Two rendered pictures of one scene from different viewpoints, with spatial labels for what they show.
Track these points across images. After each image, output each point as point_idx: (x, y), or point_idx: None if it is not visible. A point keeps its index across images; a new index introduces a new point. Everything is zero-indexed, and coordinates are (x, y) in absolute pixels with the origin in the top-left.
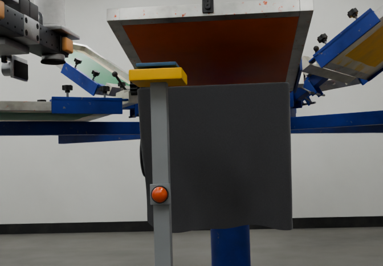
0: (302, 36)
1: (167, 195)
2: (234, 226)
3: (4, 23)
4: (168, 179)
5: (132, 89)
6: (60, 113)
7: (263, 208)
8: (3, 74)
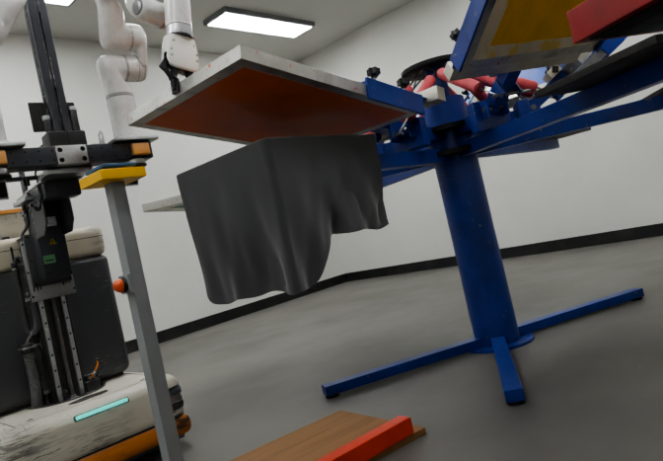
0: (293, 76)
1: (123, 285)
2: (262, 293)
3: (20, 163)
4: (128, 269)
5: None
6: None
7: (278, 273)
8: None
